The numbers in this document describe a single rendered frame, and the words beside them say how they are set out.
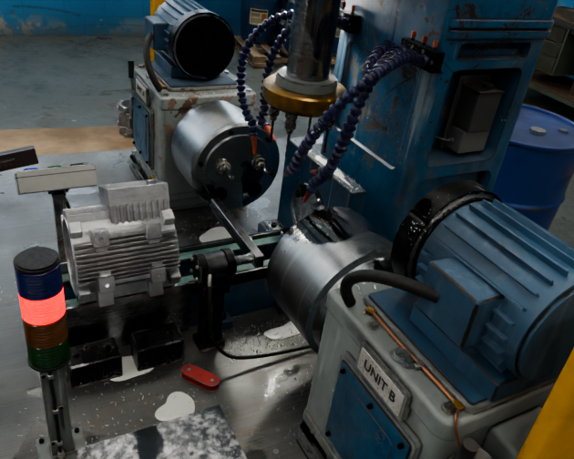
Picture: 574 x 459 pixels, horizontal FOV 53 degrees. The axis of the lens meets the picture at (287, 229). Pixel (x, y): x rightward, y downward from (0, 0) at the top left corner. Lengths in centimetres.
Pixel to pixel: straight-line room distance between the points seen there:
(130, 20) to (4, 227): 525
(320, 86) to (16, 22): 568
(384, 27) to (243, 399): 83
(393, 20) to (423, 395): 80
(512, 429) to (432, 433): 12
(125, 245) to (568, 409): 80
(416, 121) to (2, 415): 98
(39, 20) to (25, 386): 568
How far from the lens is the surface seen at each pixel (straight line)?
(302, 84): 118
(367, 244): 103
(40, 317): 89
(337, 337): 93
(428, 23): 122
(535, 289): 72
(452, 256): 77
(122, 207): 117
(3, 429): 121
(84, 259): 113
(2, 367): 132
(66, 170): 141
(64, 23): 673
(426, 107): 122
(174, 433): 100
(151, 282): 117
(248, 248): 122
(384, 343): 84
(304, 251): 105
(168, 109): 162
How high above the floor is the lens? 171
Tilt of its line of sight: 32 degrees down
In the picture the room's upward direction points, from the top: 8 degrees clockwise
